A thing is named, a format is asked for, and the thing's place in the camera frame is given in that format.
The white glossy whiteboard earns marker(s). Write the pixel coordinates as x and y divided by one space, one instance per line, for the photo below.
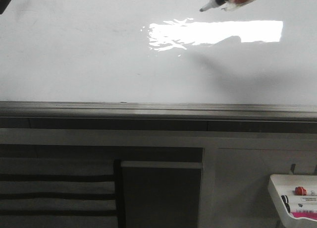
159 51

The pink whiteboard eraser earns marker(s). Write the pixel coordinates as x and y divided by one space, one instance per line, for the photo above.
304 215

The black striped grey cloth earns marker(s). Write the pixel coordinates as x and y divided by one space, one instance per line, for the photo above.
58 193

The dark grey panel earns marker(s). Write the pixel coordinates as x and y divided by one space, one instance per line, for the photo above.
162 194

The black tray hook left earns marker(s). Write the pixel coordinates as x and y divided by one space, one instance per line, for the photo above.
292 169

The black capped white marker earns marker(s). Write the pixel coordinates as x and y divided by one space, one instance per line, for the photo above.
300 204

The red capped marker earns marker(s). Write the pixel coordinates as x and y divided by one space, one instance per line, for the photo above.
305 191

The white plastic marker tray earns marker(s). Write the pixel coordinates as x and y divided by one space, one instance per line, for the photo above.
282 184

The grey whiteboard bottom rail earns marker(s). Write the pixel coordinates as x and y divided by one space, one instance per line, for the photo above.
165 117

